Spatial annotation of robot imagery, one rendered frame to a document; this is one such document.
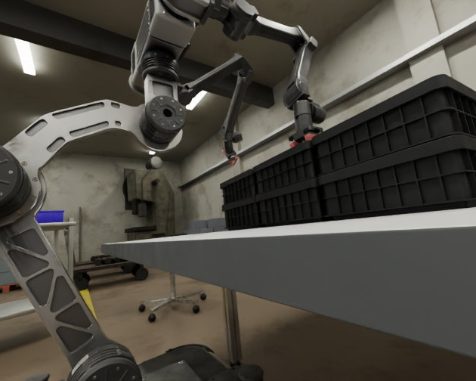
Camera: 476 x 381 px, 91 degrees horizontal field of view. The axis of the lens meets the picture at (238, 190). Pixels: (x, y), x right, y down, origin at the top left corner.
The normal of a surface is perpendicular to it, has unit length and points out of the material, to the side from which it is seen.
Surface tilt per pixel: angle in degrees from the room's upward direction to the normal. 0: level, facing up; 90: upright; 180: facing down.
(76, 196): 90
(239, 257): 90
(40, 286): 90
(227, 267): 90
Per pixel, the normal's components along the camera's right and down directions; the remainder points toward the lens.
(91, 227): 0.56, -0.19
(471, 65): -0.82, 0.00
